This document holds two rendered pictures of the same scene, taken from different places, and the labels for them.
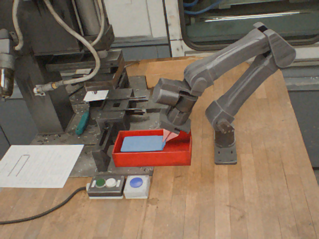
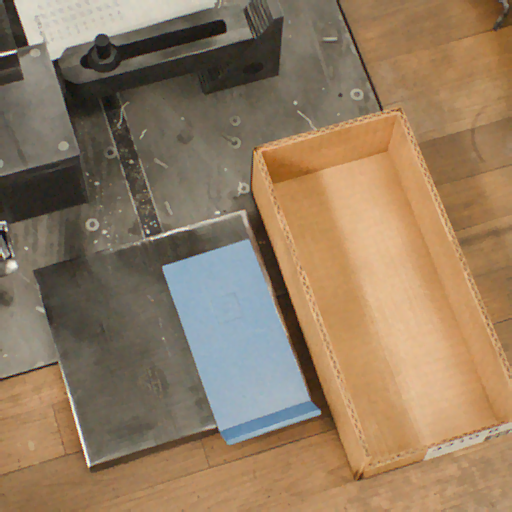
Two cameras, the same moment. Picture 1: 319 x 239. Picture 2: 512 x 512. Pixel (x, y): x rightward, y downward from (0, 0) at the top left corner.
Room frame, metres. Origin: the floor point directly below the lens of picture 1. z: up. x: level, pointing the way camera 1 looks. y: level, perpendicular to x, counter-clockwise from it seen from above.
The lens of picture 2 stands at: (1.07, -0.35, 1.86)
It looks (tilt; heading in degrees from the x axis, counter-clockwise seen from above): 68 degrees down; 55
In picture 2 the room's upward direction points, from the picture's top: 5 degrees clockwise
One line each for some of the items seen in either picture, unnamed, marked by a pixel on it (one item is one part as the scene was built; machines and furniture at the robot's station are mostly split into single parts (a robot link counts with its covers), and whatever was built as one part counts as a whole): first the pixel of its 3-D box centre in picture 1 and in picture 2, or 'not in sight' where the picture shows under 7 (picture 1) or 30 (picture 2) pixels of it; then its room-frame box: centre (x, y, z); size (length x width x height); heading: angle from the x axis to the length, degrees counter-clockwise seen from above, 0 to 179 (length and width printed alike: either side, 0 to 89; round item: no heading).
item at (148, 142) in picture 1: (144, 140); not in sight; (0.90, 0.06, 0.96); 0.15 x 0.07 x 0.03; 77
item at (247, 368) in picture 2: not in sight; (239, 338); (1.25, -0.09, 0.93); 0.15 x 0.07 x 0.03; 78
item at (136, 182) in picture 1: (136, 183); not in sight; (0.74, 0.10, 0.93); 0.04 x 0.04 x 0.02
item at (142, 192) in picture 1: (137, 189); not in sight; (0.74, 0.10, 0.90); 0.07 x 0.07 x 0.06; 77
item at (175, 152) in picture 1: (153, 147); not in sight; (0.89, 0.04, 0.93); 0.25 x 0.12 x 0.06; 77
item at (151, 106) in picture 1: (168, 97); (170, 336); (1.21, -0.05, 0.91); 0.17 x 0.16 x 0.02; 167
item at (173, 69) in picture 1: (175, 73); (383, 290); (1.36, -0.11, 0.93); 0.25 x 0.13 x 0.08; 77
